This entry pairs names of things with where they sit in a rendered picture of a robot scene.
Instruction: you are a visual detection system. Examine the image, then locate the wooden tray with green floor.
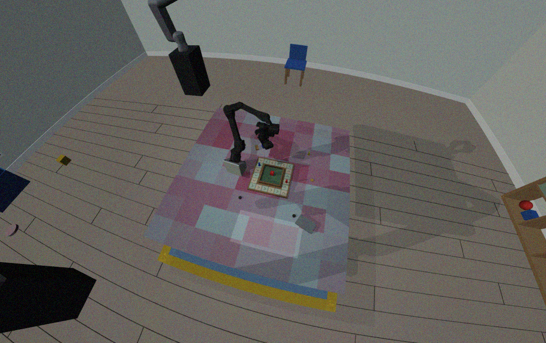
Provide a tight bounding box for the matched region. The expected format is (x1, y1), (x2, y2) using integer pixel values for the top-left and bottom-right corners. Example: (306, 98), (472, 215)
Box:
(248, 158), (293, 196)

